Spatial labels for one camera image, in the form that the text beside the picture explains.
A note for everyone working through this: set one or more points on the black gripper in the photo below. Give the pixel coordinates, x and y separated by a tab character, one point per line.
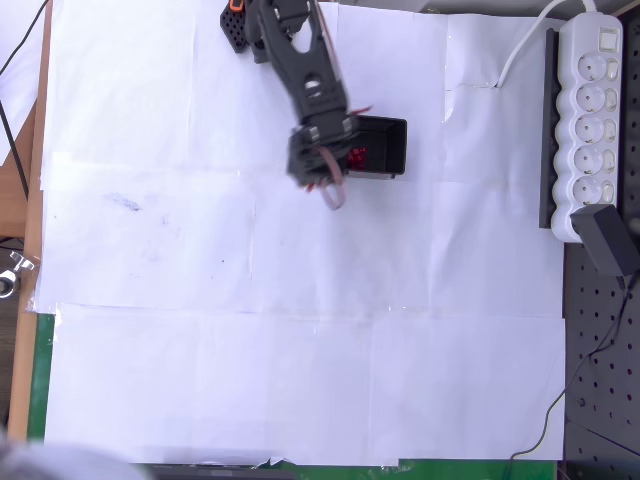
306	165

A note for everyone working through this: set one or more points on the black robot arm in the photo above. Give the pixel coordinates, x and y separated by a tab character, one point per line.
305	60

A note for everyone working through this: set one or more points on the black square bin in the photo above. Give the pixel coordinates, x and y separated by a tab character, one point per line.
397	145

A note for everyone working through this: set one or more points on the red beads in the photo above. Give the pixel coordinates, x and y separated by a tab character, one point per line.
357	159

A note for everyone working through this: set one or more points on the orange base part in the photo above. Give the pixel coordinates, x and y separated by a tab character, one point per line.
236	5

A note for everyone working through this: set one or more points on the white paper covering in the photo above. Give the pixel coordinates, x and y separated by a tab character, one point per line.
300	350

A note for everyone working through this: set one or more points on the black tray under power strip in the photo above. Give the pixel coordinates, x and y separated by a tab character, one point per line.
549	150

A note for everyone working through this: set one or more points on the white power strip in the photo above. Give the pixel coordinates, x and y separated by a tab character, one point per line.
590	125

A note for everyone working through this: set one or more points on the white sheet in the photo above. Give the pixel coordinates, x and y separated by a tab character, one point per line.
17	100

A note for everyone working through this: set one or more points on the black power adapter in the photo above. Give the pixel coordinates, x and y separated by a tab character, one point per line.
605	235

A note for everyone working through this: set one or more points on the metal clamp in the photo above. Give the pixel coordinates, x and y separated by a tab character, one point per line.
20	262

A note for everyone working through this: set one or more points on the dark flat device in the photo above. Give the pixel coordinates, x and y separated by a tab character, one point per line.
220	472

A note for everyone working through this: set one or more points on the green cutting mat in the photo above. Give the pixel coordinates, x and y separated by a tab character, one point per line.
40	375

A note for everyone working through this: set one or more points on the black pegboard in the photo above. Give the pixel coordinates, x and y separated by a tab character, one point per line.
600	400

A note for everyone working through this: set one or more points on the blurry grey object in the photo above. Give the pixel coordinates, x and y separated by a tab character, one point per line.
50	460

